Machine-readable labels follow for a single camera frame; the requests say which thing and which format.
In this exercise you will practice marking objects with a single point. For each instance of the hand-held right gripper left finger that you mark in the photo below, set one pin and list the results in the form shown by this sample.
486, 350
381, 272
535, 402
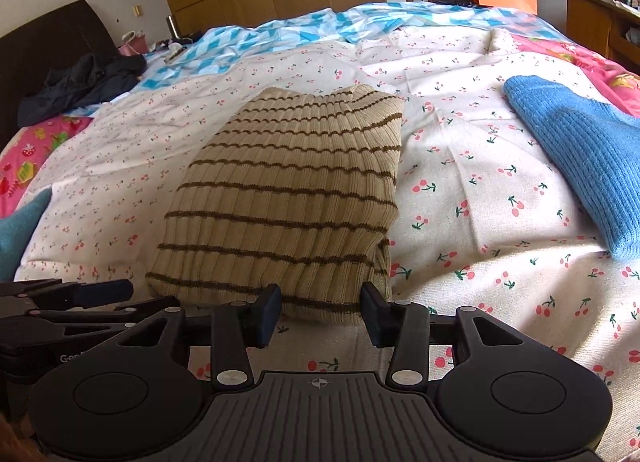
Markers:
267, 317

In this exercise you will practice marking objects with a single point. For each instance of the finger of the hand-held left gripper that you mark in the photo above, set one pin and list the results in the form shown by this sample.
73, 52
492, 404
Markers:
100, 292
90, 318

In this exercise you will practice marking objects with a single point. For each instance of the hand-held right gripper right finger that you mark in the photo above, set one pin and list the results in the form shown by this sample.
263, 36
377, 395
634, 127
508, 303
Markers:
372, 317

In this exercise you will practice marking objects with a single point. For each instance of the beige striped knit sweater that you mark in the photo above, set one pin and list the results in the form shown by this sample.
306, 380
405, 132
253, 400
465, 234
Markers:
290, 192

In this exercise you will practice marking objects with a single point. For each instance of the teal cloth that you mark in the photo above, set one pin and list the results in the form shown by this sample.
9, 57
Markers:
20, 237

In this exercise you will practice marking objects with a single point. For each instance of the pink cartoon print sheet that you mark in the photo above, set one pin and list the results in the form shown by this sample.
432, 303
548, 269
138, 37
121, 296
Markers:
30, 156

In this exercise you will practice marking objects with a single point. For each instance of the white cherry print blanket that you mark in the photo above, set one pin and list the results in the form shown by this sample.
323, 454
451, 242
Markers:
500, 222

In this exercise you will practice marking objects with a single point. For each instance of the dark navy clothing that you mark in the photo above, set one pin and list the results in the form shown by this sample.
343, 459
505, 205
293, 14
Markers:
80, 86

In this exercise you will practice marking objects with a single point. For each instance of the pink container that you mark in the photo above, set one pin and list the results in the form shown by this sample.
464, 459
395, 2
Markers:
135, 45

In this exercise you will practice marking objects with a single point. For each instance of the dark wooden headboard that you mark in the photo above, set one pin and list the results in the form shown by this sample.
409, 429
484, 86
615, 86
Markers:
50, 36

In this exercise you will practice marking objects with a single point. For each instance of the blue knit sweater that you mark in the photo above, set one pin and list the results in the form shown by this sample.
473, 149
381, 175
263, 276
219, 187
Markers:
585, 151

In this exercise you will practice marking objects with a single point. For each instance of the metal flask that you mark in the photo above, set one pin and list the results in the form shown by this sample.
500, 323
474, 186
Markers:
174, 26

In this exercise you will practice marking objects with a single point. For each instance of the blue white patterned quilt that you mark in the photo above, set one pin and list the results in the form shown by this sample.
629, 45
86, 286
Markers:
280, 29

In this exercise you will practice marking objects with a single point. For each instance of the wooden desk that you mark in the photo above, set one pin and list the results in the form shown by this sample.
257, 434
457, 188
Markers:
585, 21

